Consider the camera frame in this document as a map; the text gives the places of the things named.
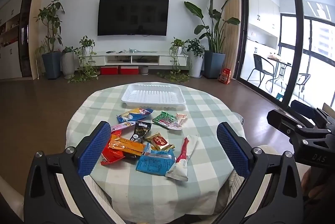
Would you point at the bushy green plant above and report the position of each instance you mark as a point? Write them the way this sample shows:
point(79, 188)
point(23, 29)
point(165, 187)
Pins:
point(195, 46)

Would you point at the clear pastry packet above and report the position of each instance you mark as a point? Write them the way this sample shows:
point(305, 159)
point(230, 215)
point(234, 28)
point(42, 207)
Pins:
point(180, 119)

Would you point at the blue and yellow cookie packet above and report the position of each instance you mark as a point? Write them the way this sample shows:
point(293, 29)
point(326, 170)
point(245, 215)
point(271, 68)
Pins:
point(133, 114)

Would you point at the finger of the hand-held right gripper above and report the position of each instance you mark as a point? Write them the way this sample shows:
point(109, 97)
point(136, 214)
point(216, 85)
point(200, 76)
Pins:
point(305, 109)
point(282, 120)

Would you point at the trailing pothos plant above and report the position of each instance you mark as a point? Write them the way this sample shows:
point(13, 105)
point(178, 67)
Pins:
point(178, 43)
point(86, 62)

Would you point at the pink snack packet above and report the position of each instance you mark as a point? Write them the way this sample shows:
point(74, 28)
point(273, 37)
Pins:
point(121, 126)

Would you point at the blue snack packet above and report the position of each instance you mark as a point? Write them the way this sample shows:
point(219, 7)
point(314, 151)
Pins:
point(154, 162)

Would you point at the tall leafy plant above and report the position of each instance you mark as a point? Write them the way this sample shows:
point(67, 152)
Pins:
point(51, 20)

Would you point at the white plastic tray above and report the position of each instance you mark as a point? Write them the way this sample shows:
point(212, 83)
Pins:
point(153, 94)

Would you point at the small white flowerpot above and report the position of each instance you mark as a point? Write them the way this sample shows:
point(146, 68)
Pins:
point(144, 70)

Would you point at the white and red snack packet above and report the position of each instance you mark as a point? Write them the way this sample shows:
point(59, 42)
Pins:
point(183, 158)

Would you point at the large broad-leaf plant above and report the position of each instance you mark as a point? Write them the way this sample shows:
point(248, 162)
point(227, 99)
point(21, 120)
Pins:
point(213, 28)

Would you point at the white ribbed planter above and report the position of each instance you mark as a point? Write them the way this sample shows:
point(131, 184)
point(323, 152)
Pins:
point(67, 65)

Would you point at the white wall cabinet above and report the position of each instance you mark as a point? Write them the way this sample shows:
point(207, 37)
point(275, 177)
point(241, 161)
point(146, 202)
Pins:
point(10, 56)

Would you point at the red paper bag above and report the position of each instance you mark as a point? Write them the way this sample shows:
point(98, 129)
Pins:
point(225, 77)

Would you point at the balcony table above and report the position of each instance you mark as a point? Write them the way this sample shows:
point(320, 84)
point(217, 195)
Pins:
point(281, 63)

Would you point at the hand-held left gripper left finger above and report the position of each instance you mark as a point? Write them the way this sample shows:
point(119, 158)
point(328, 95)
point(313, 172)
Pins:
point(94, 150)

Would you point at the black snack packet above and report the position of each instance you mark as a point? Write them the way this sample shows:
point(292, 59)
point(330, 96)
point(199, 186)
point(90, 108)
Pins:
point(140, 131)

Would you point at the green snack packet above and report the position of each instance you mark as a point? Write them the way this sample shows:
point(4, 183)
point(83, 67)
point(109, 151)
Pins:
point(164, 119)

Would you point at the white television console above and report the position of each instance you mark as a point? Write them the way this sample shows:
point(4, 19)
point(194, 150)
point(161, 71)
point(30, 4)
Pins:
point(99, 58)

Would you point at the beige curtain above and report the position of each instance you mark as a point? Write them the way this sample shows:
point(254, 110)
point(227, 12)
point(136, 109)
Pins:
point(232, 30)

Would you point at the white balcony cabinets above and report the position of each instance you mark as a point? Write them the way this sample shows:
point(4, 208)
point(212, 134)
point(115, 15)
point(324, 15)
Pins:
point(264, 12)

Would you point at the green stool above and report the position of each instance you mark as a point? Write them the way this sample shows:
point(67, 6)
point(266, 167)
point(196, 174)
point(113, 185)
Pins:
point(280, 96)

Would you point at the black wall television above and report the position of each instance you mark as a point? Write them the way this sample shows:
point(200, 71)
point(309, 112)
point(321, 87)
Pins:
point(133, 16)

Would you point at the person's right hand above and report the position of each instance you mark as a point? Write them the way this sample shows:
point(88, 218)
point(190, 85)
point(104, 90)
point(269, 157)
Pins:
point(318, 188)

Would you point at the small green plant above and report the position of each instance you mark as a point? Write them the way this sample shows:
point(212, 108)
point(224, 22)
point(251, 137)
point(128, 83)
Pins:
point(67, 50)

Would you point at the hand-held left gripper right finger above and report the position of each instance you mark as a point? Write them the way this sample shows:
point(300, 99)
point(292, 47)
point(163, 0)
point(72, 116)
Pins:
point(231, 150)

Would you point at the gold and red snack packet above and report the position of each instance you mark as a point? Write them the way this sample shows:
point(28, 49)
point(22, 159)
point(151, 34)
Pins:
point(159, 141)

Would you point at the white rounded object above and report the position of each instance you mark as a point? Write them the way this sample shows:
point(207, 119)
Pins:
point(237, 118)

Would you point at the orange snack packet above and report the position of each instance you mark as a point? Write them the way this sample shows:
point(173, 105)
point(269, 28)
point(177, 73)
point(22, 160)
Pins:
point(128, 146)

